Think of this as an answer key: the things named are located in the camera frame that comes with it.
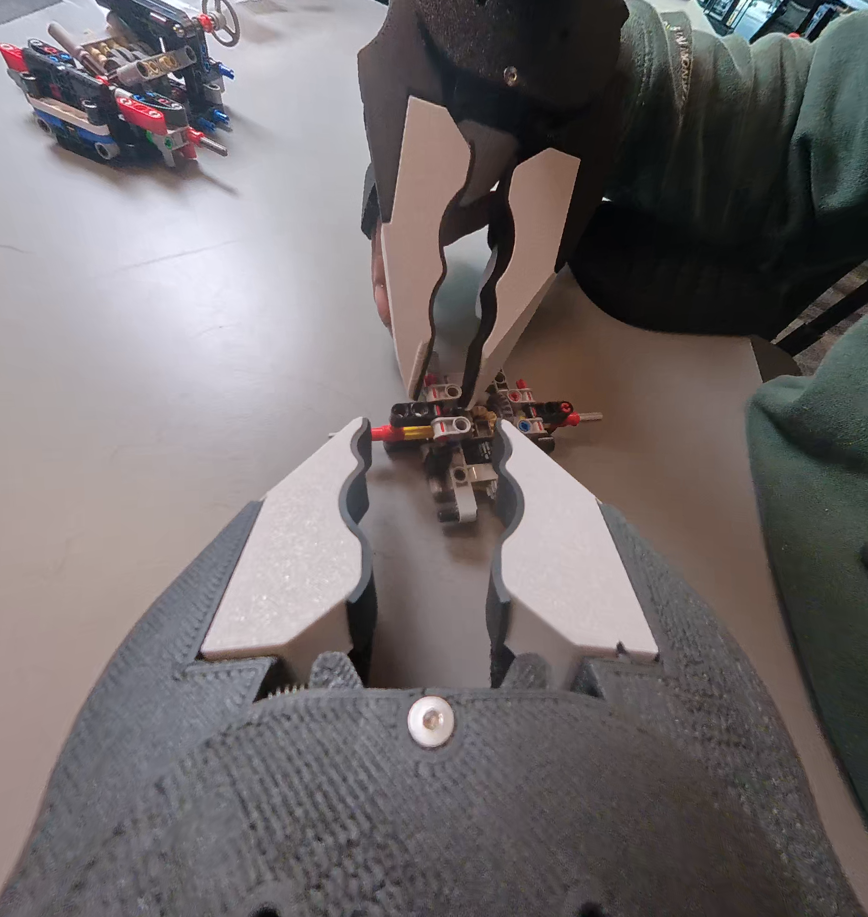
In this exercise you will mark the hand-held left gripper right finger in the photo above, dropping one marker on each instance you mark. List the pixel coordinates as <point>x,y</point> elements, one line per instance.
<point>570,573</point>

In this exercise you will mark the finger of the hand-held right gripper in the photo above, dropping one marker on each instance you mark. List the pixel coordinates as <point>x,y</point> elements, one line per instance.
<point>416,215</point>
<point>538,229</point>

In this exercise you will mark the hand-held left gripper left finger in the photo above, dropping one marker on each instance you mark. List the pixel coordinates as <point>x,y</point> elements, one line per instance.
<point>291,566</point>

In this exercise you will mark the grey lego gearbox assembly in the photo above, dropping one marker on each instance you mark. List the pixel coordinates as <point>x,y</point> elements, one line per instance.
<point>470,487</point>

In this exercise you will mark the person's right forearm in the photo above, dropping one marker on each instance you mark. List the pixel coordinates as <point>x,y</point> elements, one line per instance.
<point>727,107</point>

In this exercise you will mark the lego car chassis assembly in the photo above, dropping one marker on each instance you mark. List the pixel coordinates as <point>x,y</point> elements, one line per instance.
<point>97,100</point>

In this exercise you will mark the person's green hoodie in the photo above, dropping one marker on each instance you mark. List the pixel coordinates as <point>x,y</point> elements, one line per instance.
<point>821,537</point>

